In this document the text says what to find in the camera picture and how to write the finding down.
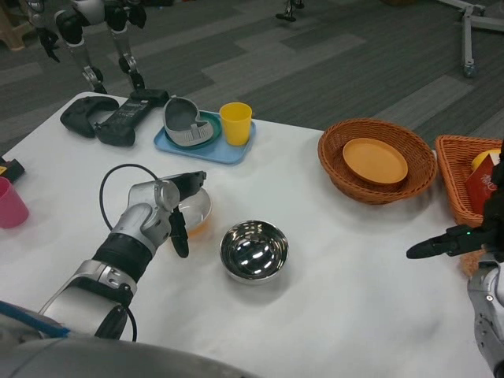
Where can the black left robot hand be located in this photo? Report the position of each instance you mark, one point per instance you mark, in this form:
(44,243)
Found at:
(189,183)

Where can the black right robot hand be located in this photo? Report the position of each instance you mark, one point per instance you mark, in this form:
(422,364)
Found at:
(494,228)

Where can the white and orange plastic bowl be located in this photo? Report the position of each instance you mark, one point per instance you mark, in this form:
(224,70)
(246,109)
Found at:
(199,214)

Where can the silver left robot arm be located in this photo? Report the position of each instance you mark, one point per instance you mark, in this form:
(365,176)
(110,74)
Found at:
(130,232)

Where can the shiny stainless steel bowl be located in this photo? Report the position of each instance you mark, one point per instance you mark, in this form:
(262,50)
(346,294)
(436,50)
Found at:
(254,252)

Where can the light blue plastic tray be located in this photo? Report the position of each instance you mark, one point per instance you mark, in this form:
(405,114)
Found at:
(204,153)

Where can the red packet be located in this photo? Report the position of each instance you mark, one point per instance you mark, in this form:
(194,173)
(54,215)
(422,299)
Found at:
(480,185)

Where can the dark green plastic plate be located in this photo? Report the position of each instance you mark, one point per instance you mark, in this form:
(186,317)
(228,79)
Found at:
(214,130)

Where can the grey plastic colander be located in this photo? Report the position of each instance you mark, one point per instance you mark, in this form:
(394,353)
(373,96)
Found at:
(179,118)

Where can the yellow round item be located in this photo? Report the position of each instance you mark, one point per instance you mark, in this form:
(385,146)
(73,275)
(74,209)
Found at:
(482,159)

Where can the rectangular orange wicker basket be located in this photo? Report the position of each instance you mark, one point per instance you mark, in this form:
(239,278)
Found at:
(453,169)

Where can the yellow plastic cup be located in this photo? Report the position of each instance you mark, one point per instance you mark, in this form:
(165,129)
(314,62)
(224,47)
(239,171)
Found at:
(235,126)

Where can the black remote control unit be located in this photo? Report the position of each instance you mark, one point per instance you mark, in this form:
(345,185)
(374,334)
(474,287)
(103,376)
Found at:
(126,116)

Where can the orange plastic plate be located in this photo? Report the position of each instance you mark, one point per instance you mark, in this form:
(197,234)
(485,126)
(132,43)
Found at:
(374,159)

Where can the round brown wicker basket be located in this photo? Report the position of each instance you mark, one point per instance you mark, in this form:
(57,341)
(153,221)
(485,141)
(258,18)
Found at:
(334,157)

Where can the black and yellow battery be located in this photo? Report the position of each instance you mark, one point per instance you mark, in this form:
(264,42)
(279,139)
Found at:
(12,169)

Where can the pink plastic cup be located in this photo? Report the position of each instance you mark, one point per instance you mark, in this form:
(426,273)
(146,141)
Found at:
(12,206)

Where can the grey metal wheeled stand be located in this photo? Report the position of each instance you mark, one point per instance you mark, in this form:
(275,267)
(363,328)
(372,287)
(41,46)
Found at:
(466,35)

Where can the silver robot chest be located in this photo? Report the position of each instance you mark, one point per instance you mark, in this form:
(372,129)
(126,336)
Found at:
(98,360)

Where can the beige plastic stool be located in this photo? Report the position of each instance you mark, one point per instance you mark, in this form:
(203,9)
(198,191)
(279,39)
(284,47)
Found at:
(15,23)

